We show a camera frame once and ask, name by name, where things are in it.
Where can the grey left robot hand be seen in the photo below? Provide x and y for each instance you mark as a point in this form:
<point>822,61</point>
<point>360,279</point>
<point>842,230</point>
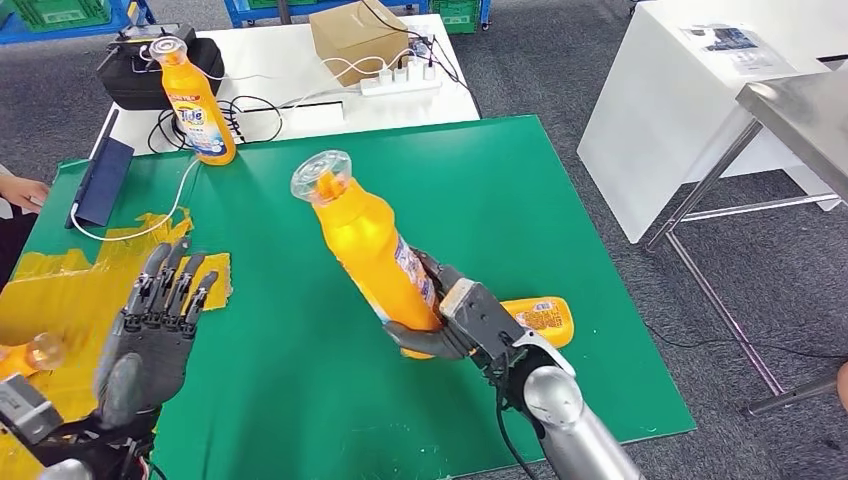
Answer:
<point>149,358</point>

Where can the person's leg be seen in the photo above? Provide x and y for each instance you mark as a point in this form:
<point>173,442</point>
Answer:
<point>842,387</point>

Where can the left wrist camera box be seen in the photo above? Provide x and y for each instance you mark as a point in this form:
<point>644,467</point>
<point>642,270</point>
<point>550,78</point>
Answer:
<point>26,411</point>

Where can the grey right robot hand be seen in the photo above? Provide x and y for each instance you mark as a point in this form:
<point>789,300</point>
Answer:
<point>424,343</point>

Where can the printed paper sheet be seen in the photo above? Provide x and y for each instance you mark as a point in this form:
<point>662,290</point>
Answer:
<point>732,46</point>

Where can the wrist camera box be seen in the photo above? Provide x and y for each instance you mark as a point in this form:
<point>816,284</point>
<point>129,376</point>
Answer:
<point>26,411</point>
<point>484,318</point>

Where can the white desk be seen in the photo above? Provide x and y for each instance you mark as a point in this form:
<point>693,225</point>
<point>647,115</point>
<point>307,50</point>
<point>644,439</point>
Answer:
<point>662,99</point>

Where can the white power strip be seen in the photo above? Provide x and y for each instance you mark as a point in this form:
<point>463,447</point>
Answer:
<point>394,86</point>

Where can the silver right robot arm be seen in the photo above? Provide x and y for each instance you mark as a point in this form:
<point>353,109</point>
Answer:
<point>576,430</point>

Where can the blue metal rack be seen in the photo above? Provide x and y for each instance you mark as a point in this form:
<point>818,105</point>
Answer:
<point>262,8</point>
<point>20,32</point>

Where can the orange detergent bottle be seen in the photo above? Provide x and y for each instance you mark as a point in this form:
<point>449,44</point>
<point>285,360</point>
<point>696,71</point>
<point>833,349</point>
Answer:
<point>364,252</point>
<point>199,119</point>
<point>46,351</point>
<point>543,319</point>

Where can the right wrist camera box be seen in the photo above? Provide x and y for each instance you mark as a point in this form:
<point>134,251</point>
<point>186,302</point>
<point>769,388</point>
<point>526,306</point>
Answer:
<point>484,318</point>

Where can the stainless steel table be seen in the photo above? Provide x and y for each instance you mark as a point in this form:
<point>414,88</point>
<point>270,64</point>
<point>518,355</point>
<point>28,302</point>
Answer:
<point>808,112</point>

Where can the black remote controller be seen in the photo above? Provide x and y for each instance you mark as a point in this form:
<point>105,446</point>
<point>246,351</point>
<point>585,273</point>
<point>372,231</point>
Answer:
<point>126,36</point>

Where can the green plastic crate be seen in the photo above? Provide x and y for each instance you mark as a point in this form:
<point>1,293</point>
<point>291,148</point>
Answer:
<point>456,16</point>
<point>60,12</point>

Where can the black carry bag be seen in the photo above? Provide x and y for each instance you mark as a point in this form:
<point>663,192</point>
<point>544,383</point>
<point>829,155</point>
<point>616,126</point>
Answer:
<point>132,89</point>

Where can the white table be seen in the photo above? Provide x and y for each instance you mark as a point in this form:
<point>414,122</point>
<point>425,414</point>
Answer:
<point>285,60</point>

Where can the brown cardboard box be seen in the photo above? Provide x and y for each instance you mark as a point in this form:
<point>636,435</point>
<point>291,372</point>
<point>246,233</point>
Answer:
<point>358,40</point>

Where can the green table mat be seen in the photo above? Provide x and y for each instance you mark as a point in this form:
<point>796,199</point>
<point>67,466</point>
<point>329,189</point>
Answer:
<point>298,397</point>

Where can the person's hand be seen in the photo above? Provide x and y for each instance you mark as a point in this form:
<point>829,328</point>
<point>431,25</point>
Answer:
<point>23,192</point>

